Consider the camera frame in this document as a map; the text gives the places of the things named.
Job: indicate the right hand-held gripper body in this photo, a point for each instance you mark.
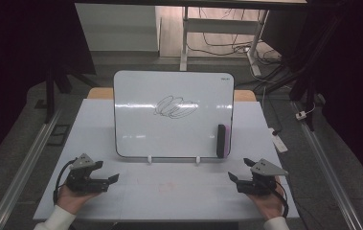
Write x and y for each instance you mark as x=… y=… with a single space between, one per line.
x=263 y=174

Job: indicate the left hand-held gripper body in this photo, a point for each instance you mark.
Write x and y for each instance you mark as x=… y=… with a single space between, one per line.
x=83 y=179

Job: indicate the purple and black whiteboard eraser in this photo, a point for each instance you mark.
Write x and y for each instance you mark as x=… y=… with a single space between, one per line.
x=222 y=140

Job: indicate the white whiteboard with black frame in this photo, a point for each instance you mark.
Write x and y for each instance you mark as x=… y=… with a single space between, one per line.
x=144 y=121

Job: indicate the person's left hand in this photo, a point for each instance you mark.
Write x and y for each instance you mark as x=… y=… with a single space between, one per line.
x=72 y=201

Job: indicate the person's right hand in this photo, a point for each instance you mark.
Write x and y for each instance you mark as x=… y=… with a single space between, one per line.
x=270 y=206

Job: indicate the white power strip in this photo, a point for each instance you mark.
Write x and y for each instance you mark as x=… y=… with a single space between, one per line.
x=278 y=140

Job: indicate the white whiteboard foot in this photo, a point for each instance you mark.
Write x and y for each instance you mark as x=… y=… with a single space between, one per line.
x=198 y=159
x=149 y=159

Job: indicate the black floor plate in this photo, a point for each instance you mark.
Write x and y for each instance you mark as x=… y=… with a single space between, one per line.
x=58 y=135

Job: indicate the small white adapter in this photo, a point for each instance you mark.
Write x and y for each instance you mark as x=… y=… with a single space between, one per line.
x=301 y=115

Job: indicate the wooden table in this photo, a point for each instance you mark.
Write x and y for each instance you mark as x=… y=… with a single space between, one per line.
x=101 y=93

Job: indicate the black tripod stand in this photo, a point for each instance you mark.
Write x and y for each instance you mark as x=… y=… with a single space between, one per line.
x=50 y=96

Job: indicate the black metal stand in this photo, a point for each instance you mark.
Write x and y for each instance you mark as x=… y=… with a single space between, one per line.
x=310 y=80

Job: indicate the dark curtain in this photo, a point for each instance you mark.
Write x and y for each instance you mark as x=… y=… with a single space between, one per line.
x=358 y=80
x=13 y=64

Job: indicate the white panel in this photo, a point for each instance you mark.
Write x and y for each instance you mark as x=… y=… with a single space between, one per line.
x=118 y=28

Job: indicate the aluminium rail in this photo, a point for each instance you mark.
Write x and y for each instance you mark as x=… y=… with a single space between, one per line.
x=26 y=167
x=326 y=172

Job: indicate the white desk frame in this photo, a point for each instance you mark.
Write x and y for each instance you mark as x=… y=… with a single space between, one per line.
x=220 y=26

